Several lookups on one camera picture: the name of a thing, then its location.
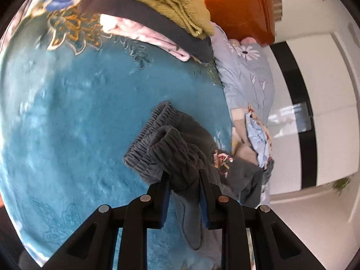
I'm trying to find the grey pants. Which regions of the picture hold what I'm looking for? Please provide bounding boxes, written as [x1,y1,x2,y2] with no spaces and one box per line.
[123,101,275,259]

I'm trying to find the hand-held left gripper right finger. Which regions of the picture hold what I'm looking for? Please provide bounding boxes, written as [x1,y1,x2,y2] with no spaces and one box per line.
[198,170,327,270]

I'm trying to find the orange wooden headboard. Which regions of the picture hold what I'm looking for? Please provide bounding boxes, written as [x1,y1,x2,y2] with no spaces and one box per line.
[180,0,275,45]

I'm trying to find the teal floral blanket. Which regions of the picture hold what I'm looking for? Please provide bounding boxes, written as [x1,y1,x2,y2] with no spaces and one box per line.
[0,0,234,270]

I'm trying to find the green potted plant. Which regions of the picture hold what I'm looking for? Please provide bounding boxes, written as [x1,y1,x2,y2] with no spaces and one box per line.
[332,176,352,197]

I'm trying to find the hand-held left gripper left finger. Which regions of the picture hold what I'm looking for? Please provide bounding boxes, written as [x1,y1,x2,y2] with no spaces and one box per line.
[18,174,171,270]

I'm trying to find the black wall panel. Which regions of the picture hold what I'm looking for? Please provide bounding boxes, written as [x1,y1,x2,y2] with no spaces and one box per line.
[270,41,318,190]

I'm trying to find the olive fuzzy sweater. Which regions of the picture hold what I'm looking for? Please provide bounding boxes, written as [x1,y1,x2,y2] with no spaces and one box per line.
[120,0,216,40]

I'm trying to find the pink folded garment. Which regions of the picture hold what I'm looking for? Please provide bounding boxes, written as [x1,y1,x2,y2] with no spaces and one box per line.
[100,14,190,62]

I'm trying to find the dark grey folded garment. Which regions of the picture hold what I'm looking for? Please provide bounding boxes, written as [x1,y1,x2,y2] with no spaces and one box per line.
[79,0,215,63]

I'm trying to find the beige and blue patterned cloth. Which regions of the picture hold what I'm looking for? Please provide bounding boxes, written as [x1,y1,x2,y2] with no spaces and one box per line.
[231,105,275,169]

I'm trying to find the light blue floral quilt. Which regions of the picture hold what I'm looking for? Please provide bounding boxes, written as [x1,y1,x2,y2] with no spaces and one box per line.
[211,24,275,119]

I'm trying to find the grey wall fitting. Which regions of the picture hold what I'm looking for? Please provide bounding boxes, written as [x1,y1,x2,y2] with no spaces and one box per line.
[272,0,282,21]

